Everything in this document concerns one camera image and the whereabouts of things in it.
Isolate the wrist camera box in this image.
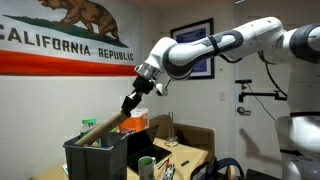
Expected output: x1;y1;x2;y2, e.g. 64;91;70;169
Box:
154;83;170;98

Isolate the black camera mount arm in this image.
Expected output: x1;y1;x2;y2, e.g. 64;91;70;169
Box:
234;78;288;104

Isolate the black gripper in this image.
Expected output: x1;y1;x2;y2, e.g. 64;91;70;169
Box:
120;75;156;119

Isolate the silver paper towel holder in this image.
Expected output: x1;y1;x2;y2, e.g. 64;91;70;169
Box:
163;110;179;148

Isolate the orange white paper towel package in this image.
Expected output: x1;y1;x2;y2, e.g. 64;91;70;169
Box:
118;107;150;135

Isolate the black blue backpack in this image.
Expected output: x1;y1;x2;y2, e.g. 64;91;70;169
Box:
189;157;246;180

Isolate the blue white pen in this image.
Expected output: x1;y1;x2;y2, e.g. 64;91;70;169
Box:
163;165;174;180

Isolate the black framed blue picture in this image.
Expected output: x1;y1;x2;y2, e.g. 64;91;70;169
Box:
169;17;215;81

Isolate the silver door handle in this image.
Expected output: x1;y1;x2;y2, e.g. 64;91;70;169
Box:
236;106;252;117

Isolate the white green mug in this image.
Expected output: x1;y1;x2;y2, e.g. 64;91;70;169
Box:
137;155;157;180

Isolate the white paper sheet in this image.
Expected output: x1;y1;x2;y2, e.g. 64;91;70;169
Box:
60;163;70;177

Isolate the teal white pen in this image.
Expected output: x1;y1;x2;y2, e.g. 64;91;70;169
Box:
168;166;177;180

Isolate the brown cardboard paper towel roll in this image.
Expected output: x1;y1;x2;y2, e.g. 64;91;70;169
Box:
74;111;130;147

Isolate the grey plastic bin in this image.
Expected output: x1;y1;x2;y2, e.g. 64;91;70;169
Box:
63;131;130;180

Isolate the black mount cable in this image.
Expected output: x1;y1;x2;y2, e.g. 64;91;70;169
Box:
246;83;278;123

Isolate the black laptop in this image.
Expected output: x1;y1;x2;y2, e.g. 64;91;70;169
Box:
126;124;173;175

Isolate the California Republic bear flag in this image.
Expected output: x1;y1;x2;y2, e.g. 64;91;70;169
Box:
0;0;144;77

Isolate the green lid plastic bottle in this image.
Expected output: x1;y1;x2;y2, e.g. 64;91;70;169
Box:
79;118;102;148

